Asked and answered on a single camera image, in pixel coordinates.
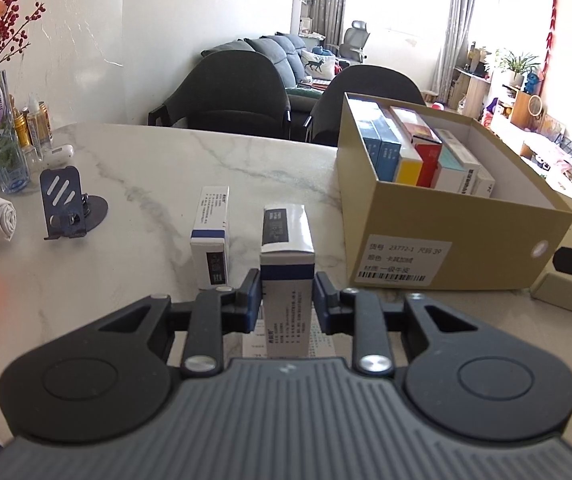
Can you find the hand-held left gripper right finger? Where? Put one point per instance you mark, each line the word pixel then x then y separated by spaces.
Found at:
pixel 322 305

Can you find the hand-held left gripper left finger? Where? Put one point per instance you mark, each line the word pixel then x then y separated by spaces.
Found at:
pixel 253 305

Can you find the tan cardboard box lid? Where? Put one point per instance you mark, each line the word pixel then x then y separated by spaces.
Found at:
pixel 571 300

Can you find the white blue-banded medicine box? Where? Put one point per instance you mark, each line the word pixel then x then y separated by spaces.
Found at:
pixel 286 270
pixel 209 240

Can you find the tan cardboard shoe box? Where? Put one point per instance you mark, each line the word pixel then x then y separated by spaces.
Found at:
pixel 466 240

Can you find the long white medicine box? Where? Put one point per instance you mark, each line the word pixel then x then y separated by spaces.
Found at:
pixel 486 182

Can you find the blue medicine box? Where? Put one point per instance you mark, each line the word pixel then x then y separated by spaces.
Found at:
pixel 368 150
pixel 390 162

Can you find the white yellow-ended medicine box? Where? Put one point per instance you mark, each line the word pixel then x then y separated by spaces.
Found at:
pixel 410 172

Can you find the white red-bear medicine box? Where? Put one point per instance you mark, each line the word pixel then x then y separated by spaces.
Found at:
pixel 458 160

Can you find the red medicine box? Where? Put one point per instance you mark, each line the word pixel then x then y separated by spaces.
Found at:
pixel 428 165

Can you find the white marble desktop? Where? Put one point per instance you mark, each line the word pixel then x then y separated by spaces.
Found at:
pixel 165 170

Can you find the printed paper leaflet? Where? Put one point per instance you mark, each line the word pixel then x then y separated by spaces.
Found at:
pixel 326 347

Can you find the pink cloth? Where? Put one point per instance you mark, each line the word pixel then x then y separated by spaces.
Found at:
pixel 563 160

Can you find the round wooden-rimmed fan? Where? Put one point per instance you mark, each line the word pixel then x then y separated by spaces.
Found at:
pixel 537 105

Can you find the blue plush toy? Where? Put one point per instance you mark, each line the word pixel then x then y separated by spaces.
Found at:
pixel 532 82

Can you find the wooden cabinet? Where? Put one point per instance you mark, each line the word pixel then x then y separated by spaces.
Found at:
pixel 471 92

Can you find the green potted plant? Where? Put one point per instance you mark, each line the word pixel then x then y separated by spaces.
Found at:
pixel 516 65

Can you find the red child chair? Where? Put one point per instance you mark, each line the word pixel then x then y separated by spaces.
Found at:
pixel 436 106

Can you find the black armchair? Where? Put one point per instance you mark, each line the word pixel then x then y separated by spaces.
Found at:
pixel 366 85
pixel 236 90

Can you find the dark blue phone stand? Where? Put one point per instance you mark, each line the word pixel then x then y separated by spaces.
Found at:
pixel 63 195

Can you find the white deer-print pillow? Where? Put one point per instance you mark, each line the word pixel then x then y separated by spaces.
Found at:
pixel 318 64

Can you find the small white device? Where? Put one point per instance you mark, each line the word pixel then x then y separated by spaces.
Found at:
pixel 58 154

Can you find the grey sofa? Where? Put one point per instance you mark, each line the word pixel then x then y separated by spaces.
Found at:
pixel 276 50

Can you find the grey office chair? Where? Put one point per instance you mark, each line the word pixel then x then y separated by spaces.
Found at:
pixel 355 40

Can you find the grey curtain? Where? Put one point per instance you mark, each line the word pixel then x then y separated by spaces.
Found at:
pixel 331 0
pixel 458 25

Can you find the clear spray bottle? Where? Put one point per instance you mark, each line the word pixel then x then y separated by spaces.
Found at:
pixel 40 125

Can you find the gold-capped small bottle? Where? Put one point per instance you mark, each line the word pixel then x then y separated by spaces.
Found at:
pixel 21 132

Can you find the clear plastic water bottle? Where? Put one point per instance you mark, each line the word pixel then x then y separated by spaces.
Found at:
pixel 0 125

